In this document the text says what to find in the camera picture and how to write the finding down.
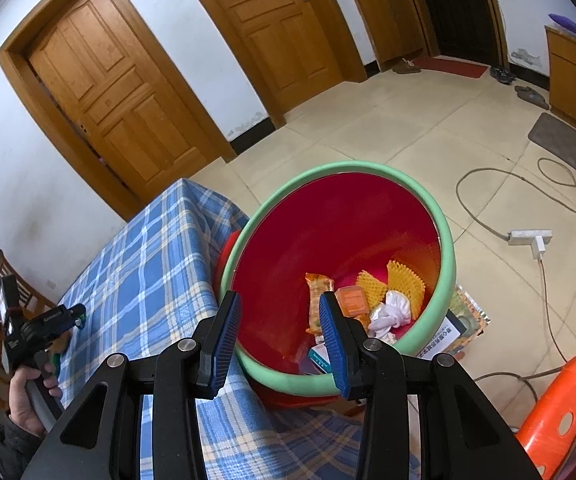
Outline grey floor mat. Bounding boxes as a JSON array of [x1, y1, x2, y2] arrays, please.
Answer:
[[527, 112, 576, 196]]

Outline white and teal box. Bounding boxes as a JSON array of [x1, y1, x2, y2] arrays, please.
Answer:
[[307, 342, 333, 373]]

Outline red door mat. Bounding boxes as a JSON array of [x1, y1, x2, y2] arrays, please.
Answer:
[[410, 56, 490, 79]]

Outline orange plastic stool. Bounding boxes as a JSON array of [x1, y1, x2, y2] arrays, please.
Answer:
[[515, 345, 576, 480]]

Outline red bin with green rim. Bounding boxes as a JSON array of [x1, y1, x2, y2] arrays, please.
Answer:
[[218, 161, 456, 397]]

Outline red plastic basin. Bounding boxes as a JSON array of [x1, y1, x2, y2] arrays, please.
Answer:
[[213, 230, 349, 411]]

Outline wooden panel door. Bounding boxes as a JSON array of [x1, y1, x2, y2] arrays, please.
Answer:
[[0, 0, 239, 221], [173, 0, 369, 128]]

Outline purple cloth item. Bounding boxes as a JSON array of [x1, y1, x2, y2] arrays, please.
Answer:
[[548, 12, 576, 38]]

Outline small wooden cabinet door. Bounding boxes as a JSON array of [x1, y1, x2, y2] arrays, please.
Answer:
[[349, 0, 426, 63]]

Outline grey slippers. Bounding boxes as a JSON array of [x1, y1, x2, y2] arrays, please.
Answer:
[[514, 85, 551, 110]]

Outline person's left hand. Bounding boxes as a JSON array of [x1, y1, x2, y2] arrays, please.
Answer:
[[8, 365, 63, 436]]

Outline thick grey cable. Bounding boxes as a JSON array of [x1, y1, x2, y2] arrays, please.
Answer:
[[455, 157, 576, 241]]

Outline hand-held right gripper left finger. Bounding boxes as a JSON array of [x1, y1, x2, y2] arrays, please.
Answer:
[[20, 290, 243, 480]]

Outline stack of printed books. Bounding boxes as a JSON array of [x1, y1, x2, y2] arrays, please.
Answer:
[[418, 285, 491, 358]]

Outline blue plaid tablecloth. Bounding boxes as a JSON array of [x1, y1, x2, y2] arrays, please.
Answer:
[[58, 178, 423, 480]]

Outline orange snack packet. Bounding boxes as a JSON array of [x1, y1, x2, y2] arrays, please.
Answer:
[[304, 272, 336, 336]]

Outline orange cardboard box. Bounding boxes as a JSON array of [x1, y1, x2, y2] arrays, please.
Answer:
[[335, 285, 371, 318]]

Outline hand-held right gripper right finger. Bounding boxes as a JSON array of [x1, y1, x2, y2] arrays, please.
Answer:
[[318, 291, 544, 480]]

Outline dark entrance door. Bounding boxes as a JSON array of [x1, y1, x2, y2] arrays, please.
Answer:
[[393, 0, 509, 66]]

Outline white power strip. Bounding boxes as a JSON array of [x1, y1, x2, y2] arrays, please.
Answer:
[[507, 229, 553, 246]]

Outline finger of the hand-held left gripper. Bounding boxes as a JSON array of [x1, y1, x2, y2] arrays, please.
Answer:
[[65, 303, 87, 330]]

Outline thin white cable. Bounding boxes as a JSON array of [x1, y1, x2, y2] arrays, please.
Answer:
[[473, 255, 576, 383]]

